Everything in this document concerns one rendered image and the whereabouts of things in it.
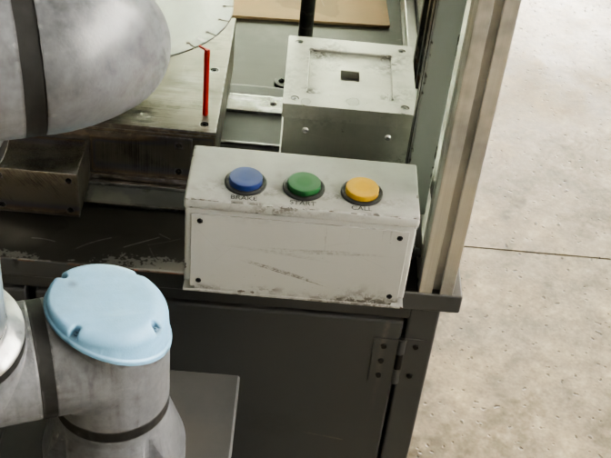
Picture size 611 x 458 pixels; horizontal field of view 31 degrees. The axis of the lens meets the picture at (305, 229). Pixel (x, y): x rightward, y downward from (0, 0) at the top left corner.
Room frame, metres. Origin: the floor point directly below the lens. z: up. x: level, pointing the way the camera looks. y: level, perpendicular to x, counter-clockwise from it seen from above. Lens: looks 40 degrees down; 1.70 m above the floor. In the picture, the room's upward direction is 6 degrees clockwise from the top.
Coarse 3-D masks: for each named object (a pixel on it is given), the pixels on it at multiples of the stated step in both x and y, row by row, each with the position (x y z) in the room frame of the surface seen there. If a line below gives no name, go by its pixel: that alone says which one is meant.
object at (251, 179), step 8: (240, 168) 1.05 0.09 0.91; (248, 168) 1.05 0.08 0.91; (232, 176) 1.03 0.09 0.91; (240, 176) 1.04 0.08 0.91; (248, 176) 1.04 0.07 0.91; (256, 176) 1.04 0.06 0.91; (232, 184) 1.02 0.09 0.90; (240, 184) 1.02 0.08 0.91; (248, 184) 1.02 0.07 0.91; (256, 184) 1.02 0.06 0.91
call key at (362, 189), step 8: (352, 184) 1.04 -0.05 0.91; (360, 184) 1.04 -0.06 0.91; (368, 184) 1.05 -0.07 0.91; (376, 184) 1.05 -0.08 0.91; (352, 192) 1.03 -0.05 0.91; (360, 192) 1.03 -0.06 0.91; (368, 192) 1.03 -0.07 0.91; (376, 192) 1.03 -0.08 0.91; (360, 200) 1.02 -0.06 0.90; (368, 200) 1.02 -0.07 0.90
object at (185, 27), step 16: (160, 0) 1.36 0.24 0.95; (176, 0) 1.37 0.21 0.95; (192, 0) 1.37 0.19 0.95; (208, 0) 1.38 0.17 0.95; (224, 0) 1.38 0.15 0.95; (176, 16) 1.32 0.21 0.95; (192, 16) 1.33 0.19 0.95; (208, 16) 1.33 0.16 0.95; (224, 16) 1.34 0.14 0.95; (176, 32) 1.28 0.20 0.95; (192, 32) 1.29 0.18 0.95; (208, 32) 1.29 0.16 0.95; (176, 48) 1.24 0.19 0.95; (192, 48) 1.25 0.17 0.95
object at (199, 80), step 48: (192, 96) 1.28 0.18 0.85; (240, 96) 1.43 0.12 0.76; (48, 144) 1.17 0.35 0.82; (96, 144) 1.20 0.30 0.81; (144, 144) 1.20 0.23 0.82; (192, 144) 1.20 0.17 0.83; (240, 144) 1.31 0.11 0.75; (0, 192) 1.11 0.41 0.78; (48, 192) 1.11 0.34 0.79; (96, 192) 1.17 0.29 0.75; (144, 192) 1.18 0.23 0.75
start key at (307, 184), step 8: (296, 176) 1.05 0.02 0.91; (304, 176) 1.05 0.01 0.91; (312, 176) 1.05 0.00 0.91; (288, 184) 1.03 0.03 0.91; (296, 184) 1.03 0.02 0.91; (304, 184) 1.03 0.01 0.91; (312, 184) 1.03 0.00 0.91; (320, 184) 1.04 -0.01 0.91; (296, 192) 1.02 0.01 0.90; (304, 192) 1.02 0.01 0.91; (312, 192) 1.02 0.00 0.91
